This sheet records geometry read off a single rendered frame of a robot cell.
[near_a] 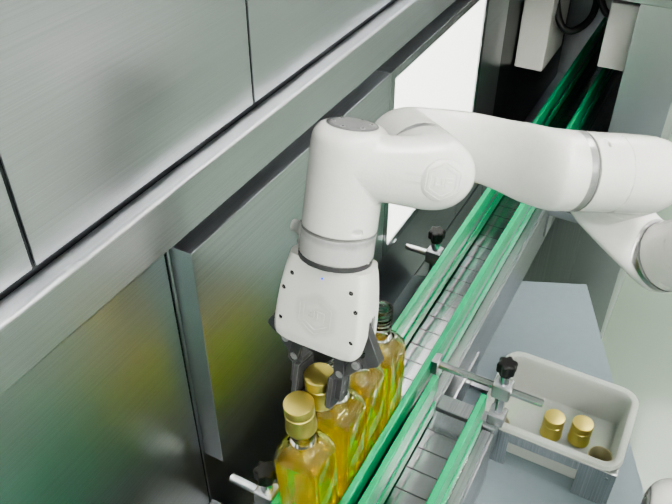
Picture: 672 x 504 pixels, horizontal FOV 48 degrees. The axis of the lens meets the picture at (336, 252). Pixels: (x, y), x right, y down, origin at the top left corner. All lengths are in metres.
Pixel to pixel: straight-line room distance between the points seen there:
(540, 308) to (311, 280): 0.90
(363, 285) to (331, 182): 0.11
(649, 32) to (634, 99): 0.15
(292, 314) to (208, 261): 0.10
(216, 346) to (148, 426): 0.11
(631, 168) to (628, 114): 0.97
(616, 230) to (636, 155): 0.14
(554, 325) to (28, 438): 1.08
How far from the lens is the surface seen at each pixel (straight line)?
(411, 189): 0.69
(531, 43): 1.90
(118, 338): 0.76
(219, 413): 0.93
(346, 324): 0.74
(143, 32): 0.68
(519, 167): 0.80
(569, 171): 0.77
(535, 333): 1.52
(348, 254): 0.71
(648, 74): 1.74
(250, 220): 0.83
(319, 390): 0.81
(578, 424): 1.30
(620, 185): 0.81
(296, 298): 0.76
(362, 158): 0.68
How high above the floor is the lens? 1.78
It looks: 39 degrees down
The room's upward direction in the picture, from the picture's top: straight up
